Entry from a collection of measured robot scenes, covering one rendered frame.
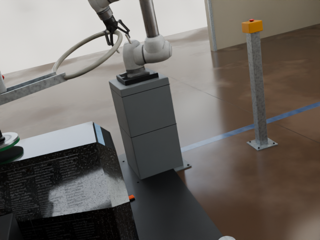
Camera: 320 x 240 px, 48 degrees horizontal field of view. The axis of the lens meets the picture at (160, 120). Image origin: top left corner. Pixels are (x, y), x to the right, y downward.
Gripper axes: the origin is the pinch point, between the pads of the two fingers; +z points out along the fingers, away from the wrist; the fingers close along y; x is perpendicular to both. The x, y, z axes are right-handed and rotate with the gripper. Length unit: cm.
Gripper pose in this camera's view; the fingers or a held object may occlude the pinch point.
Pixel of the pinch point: (123, 45)
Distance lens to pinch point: 235.3
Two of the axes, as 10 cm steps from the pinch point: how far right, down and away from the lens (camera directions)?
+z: 4.2, 7.2, 5.5
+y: -7.4, 6.2, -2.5
